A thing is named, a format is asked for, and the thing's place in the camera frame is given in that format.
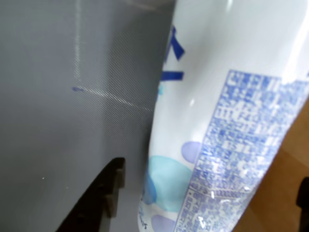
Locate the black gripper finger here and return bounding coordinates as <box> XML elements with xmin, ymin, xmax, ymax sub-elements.
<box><xmin>295</xmin><ymin>176</ymin><xmax>309</xmax><ymax>232</ymax></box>
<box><xmin>55</xmin><ymin>157</ymin><xmax>126</xmax><ymax>232</ymax></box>

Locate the white blue printed package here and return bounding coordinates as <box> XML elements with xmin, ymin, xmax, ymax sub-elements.
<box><xmin>137</xmin><ymin>0</ymin><xmax>309</xmax><ymax>232</ymax></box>

